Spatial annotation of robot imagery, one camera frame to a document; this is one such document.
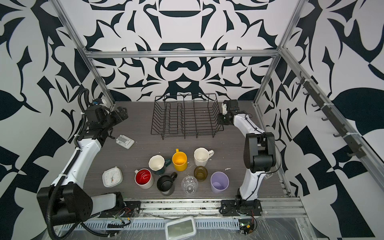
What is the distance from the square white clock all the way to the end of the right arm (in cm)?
63

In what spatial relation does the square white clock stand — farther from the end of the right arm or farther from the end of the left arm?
the end of the right arm

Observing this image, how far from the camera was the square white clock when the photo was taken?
31.9 inches

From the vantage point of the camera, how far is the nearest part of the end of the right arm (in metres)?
0.73
